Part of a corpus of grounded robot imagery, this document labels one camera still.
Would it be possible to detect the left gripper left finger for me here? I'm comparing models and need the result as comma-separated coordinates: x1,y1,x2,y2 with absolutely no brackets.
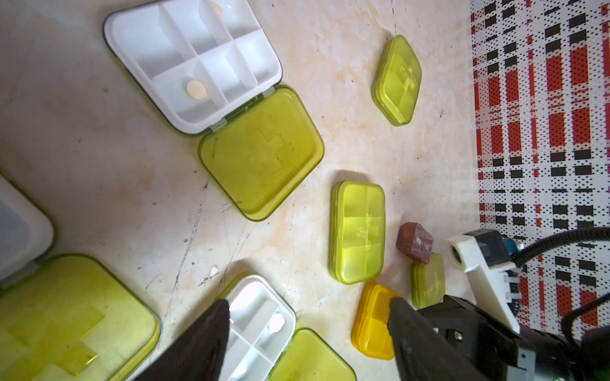
137,299,230,380

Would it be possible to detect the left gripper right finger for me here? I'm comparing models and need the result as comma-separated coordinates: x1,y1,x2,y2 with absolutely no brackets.
388,298,486,380

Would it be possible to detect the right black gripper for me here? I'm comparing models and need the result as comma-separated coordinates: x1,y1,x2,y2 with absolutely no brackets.
419,295,586,380

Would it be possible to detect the yellow pillbox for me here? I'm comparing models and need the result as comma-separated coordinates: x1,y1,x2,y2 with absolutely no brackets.
351,282,401,360

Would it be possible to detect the green pillbox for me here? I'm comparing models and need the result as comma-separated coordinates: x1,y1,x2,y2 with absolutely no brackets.
103,1,324,222
1,179,161,380
329,181,386,285
219,273,357,380
372,35,423,126
411,253,446,310

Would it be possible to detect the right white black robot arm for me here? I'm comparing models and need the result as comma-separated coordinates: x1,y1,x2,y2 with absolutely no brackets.
413,226,609,380

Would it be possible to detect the small brown pill case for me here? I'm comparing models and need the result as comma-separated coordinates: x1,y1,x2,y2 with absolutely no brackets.
396,222,434,264

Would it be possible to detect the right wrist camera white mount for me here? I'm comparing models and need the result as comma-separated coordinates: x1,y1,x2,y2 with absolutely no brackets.
445,229,521,334

